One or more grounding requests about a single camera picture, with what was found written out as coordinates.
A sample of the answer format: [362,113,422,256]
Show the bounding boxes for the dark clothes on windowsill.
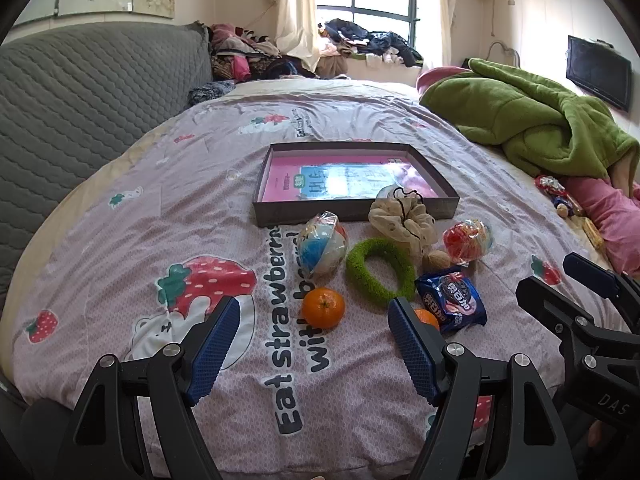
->
[325,18,426,68]

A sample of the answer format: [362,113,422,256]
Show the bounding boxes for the walnut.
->
[422,250,452,276]

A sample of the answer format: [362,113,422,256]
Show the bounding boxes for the small snack packets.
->
[552,195,583,218]

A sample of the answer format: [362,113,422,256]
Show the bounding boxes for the blue white capsule toy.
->
[298,211,349,281]

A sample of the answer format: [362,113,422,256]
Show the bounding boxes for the pink pillow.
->
[565,172,640,276]

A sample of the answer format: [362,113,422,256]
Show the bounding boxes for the yellow snack packet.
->
[582,217,606,249]

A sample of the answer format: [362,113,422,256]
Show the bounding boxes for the green fleece blanket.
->
[419,57,640,181]

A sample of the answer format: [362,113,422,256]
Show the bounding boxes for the cream curtain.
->
[272,0,321,76]
[433,0,455,68]

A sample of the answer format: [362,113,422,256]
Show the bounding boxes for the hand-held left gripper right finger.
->
[387,296,593,480]

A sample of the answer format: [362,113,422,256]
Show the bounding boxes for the grey quilted headboard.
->
[0,22,213,321]

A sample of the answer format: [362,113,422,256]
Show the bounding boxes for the red capsule toy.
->
[442,218,496,281]

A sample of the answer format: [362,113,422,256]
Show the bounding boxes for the cream drawstring bag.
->
[368,185,437,266]

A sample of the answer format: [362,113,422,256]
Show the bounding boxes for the pile of clothes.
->
[207,22,321,83]

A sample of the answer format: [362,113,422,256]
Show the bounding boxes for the blue cookie packet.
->
[415,267,488,335]

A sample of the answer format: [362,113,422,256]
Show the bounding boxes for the dark patterned cloth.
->
[189,80,236,107]

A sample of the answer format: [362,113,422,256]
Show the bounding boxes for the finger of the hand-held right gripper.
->
[515,275,640,386]
[562,253,640,333]

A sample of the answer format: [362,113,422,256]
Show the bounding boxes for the orange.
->
[301,287,347,331]
[414,308,442,333]

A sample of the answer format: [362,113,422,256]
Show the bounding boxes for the red white candy packet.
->
[535,175,568,198]

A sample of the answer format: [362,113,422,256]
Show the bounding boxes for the grey shallow box pink inside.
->
[251,142,461,230]

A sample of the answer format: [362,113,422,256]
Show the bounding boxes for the black wall television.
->
[566,35,632,113]

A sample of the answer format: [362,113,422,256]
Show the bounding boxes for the green fuzzy ring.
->
[345,238,417,310]

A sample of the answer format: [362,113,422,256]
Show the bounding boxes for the strawberry print bed sheet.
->
[10,77,626,480]

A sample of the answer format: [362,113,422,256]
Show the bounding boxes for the white wall cable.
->
[487,40,518,63]

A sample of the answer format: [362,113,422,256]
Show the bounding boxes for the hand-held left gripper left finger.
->
[55,296,242,480]

